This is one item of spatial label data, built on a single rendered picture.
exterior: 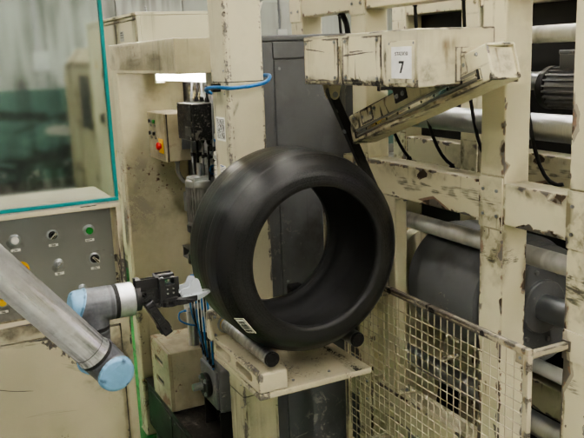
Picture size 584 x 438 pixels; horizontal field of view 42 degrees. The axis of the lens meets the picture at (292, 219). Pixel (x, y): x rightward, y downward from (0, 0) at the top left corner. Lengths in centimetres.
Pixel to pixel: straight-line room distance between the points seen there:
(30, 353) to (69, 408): 24
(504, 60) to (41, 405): 184
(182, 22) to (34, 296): 403
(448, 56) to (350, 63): 33
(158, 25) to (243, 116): 324
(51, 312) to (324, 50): 111
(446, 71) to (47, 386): 166
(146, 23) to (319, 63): 329
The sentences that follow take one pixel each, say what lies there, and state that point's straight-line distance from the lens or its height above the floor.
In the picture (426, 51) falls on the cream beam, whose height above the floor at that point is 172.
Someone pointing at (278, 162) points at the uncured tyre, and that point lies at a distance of 205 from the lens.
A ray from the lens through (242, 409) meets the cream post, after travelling 263.
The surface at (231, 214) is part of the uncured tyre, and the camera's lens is 200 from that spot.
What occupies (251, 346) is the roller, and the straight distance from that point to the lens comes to 223.
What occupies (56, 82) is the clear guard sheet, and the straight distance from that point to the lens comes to 258.
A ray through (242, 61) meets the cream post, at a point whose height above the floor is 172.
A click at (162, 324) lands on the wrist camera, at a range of 208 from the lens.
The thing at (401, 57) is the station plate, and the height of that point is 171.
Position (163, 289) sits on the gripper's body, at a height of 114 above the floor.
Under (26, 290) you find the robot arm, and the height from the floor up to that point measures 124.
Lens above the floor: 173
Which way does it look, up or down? 12 degrees down
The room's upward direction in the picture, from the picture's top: 2 degrees counter-clockwise
